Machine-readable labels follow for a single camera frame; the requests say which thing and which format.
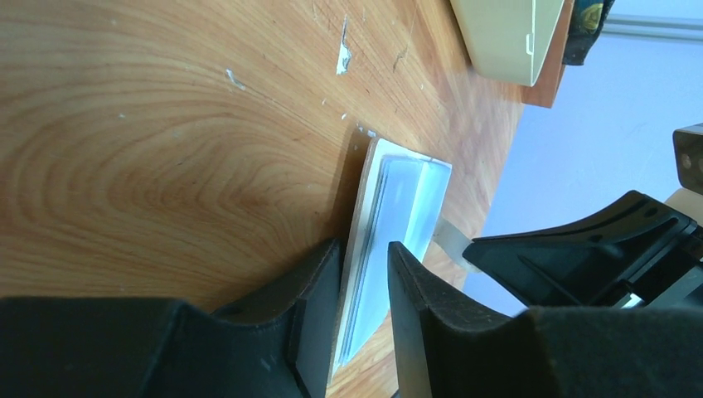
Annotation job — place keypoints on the cream oval plastic tray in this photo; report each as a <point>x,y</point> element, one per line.
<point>508,40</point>

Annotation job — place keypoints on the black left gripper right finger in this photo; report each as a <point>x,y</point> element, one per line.
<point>449,345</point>

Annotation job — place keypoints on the wooden compartment organizer box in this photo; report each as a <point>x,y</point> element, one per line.
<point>544,91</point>

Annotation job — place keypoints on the aluminium rail frame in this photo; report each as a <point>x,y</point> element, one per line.
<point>687,30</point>

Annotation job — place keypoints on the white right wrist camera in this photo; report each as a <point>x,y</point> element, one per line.
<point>688,148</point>

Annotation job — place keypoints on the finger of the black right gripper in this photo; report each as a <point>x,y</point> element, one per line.
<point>636,252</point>

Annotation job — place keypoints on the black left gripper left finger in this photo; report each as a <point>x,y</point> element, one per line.
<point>274,342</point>

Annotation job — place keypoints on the white leather card holder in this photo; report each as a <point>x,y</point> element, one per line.
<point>400,198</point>

